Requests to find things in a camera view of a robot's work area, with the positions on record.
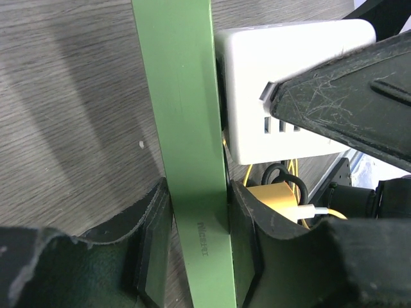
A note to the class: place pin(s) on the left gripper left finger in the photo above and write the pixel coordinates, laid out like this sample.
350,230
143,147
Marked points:
119,263

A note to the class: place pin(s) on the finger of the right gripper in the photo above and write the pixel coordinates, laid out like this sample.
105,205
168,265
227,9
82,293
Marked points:
361,99
386,16

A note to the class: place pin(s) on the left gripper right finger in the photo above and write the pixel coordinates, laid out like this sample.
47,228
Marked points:
338,263

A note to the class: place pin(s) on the yellow charger plug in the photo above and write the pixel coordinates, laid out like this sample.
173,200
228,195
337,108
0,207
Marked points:
278,197

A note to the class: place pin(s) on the white cube adapter plug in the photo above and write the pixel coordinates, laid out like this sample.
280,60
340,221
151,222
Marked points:
251,61

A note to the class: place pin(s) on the green power strip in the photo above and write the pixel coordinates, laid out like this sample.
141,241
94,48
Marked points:
177,45

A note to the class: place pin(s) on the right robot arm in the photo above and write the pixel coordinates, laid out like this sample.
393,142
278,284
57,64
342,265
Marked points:
391,198

